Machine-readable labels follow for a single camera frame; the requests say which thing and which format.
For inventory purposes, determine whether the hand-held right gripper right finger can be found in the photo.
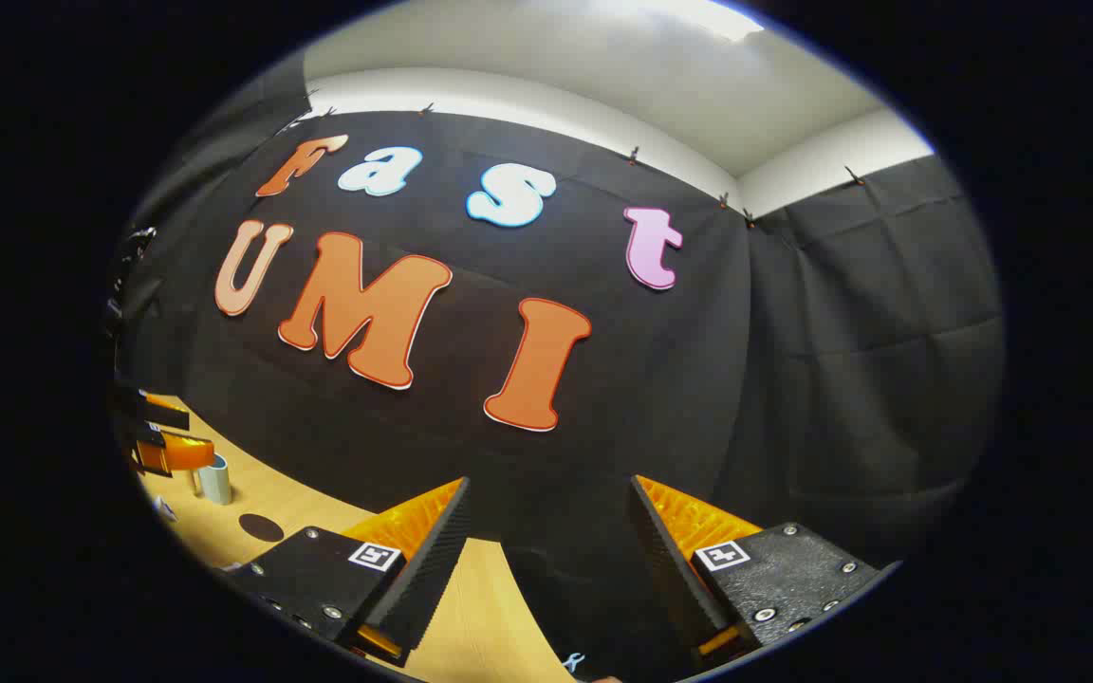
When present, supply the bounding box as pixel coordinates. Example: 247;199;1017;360
627;475;900;667

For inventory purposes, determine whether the black backdrop cloth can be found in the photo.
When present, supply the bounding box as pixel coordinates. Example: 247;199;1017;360
115;52;1008;683

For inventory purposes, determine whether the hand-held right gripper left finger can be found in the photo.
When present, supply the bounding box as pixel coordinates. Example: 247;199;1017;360
224;477;472;667

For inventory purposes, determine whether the pale green cup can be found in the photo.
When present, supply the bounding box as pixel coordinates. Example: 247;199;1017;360
191;453;232;506

